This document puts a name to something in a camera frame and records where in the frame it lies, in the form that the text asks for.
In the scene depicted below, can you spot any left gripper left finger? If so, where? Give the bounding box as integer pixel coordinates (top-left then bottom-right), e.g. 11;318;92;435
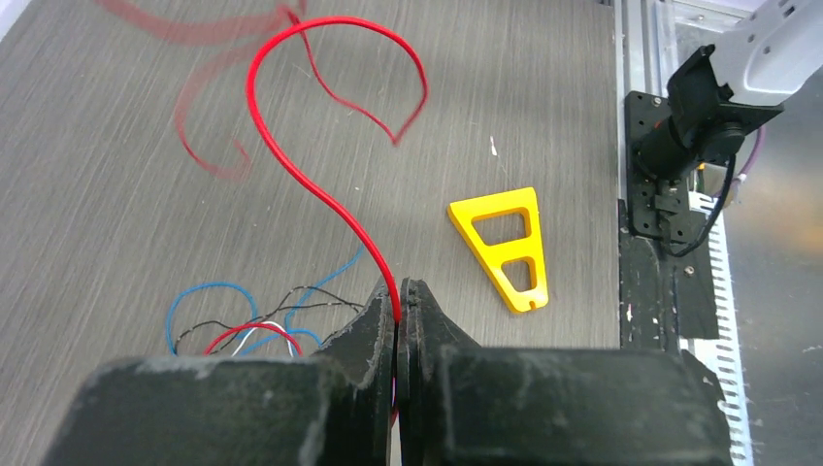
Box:
44;283;395;465

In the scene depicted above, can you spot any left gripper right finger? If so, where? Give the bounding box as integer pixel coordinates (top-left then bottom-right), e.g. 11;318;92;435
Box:
398;279;732;465

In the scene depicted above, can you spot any black wire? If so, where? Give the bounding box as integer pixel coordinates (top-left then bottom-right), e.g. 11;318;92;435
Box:
173;284;365;351

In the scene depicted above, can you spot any white wire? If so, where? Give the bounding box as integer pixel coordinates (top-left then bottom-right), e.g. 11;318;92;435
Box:
230;319;296;358

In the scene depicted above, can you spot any red wire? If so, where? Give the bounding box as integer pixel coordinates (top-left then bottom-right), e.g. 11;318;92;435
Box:
96;0;431;426

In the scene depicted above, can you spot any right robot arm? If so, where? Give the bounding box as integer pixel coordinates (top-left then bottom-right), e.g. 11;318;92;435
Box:
634;1;822;181

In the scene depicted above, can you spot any yellow triangular plastic piece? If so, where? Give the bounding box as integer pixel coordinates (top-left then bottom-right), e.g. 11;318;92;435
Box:
447;186;549;314

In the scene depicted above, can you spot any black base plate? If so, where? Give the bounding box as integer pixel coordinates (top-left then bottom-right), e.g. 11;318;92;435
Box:
618;91;719;352

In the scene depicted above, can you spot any aluminium front rail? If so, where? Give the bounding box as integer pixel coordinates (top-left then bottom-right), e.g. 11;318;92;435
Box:
612;1;753;465

